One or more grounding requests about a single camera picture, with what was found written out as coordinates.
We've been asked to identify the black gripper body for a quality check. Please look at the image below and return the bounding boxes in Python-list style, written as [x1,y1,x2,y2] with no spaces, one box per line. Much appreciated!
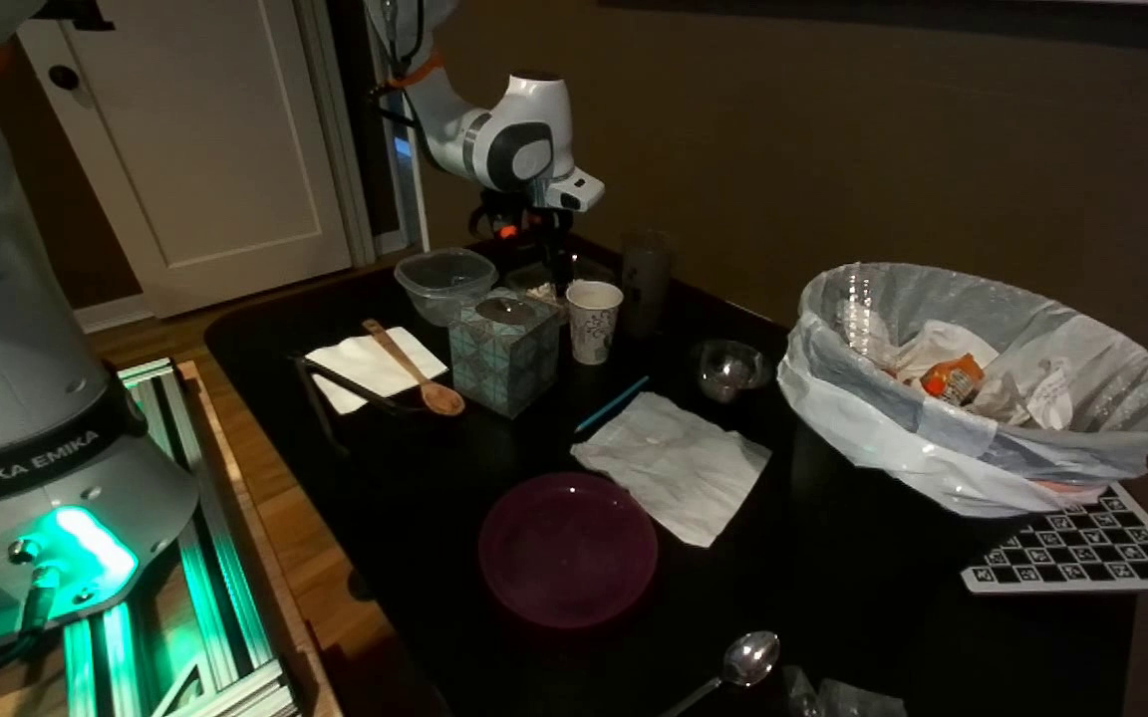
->
[466,193,587,262]

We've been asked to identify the white paper towel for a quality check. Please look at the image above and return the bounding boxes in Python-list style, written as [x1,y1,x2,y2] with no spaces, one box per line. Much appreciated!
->
[566,387,773,551]

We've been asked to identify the trash bin with white bag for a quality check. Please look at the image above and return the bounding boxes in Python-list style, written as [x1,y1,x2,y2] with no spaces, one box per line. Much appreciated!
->
[773,258,1148,521]

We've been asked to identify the clear container with cereal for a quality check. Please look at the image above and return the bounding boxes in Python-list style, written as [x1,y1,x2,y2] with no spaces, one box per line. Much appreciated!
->
[502,255,607,307]

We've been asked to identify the white paper cup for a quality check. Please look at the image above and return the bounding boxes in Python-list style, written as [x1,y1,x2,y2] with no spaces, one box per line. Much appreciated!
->
[562,275,631,371]

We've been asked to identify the patterned tissue box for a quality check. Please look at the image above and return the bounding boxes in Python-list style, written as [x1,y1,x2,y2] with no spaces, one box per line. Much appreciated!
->
[448,290,566,421]

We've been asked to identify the wooden spoon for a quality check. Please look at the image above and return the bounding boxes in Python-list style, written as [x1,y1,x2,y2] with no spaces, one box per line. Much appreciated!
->
[359,314,472,421]

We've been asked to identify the thin teal pen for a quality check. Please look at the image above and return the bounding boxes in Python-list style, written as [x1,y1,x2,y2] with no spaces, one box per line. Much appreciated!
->
[569,376,654,442]

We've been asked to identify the black tongs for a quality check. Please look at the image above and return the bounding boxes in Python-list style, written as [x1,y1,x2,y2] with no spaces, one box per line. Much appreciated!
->
[295,353,392,411]

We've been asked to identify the small metal cup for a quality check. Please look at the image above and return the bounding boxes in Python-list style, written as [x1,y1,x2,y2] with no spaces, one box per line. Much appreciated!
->
[695,334,773,405]

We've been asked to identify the white panel door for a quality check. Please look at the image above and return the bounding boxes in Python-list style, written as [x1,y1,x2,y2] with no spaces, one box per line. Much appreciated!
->
[13,0,380,324]

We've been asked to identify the purple plastic plate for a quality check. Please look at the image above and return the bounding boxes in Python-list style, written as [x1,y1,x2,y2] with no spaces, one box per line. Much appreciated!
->
[473,469,666,632]

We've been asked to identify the wooden board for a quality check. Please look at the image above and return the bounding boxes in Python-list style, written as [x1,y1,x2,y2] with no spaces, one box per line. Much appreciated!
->
[181,353,348,717]

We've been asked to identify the orange snack wrapper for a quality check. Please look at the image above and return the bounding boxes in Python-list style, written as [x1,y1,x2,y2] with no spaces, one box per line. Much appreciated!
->
[918,352,990,405]

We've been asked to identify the metal spoon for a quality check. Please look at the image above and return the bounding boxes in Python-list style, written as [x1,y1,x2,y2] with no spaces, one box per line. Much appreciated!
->
[656,624,785,717]

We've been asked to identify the crumpled white paper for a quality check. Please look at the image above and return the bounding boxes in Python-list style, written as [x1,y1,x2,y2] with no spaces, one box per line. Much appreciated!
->
[883,314,1075,431]

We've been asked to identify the clear plastic packet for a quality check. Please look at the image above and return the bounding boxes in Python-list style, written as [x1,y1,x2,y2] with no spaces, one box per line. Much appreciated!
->
[778,662,910,717]

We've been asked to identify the black white checkerboard card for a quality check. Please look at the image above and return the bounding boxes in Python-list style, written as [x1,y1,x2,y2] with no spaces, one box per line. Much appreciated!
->
[958,478,1148,596]

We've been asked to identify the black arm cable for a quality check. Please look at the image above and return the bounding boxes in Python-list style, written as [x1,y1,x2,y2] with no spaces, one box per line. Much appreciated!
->
[380,0,437,130]

